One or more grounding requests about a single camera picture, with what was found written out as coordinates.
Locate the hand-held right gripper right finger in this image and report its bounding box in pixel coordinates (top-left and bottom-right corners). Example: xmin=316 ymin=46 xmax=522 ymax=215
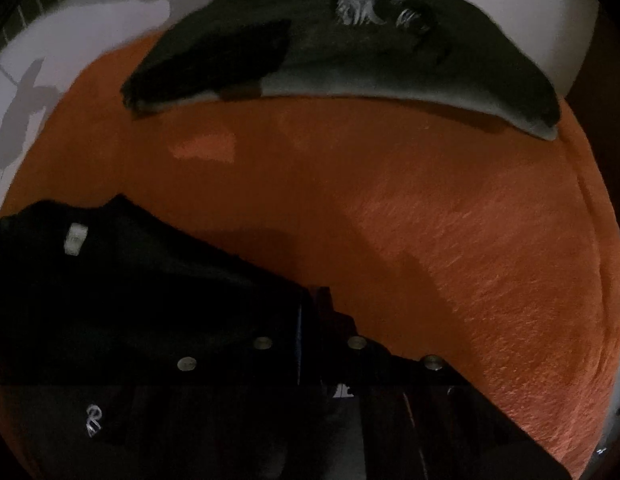
xmin=316 ymin=285 xmax=576 ymax=480

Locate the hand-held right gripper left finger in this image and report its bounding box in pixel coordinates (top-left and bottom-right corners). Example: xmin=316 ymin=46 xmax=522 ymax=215
xmin=140 ymin=285 xmax=318 ymax=480

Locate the black printed garment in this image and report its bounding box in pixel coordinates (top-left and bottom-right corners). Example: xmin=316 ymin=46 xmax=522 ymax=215
xmin=0 ymin=194 xmax=316 ymax=480

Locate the orange fleece blanket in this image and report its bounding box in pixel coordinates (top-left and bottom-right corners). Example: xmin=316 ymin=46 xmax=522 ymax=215
xmin=0 ymin=35 xmax=620 ymax=480

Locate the dark rectangular panel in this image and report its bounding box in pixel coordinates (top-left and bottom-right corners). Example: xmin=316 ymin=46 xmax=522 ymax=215
xmin=0 ymin=0 xmax=92 ymax=57

